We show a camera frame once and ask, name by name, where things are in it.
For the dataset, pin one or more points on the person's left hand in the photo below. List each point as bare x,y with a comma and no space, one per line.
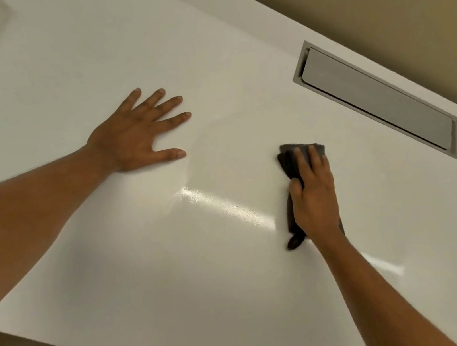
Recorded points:
126,141

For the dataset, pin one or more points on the person's right hand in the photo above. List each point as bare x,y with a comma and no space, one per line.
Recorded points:
315,200

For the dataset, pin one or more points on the person's right forearm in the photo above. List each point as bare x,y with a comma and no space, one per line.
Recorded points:
376,289

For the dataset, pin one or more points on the person's left forearm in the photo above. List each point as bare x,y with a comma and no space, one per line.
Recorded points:
31,210

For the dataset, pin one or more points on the dark grey cleaning cloth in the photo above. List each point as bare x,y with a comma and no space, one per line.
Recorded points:
288,161

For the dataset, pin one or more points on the person's right thumb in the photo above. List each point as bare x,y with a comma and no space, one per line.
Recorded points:
296,189

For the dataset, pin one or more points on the person's left middle finger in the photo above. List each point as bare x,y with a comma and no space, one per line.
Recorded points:
168,106

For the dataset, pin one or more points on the person's right middle finger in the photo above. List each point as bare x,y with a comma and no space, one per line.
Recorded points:
316,161

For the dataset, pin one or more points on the person's left thumb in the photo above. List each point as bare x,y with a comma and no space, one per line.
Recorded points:
169,154

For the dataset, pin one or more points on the person's left little finger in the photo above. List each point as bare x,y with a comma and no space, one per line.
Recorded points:
132,98

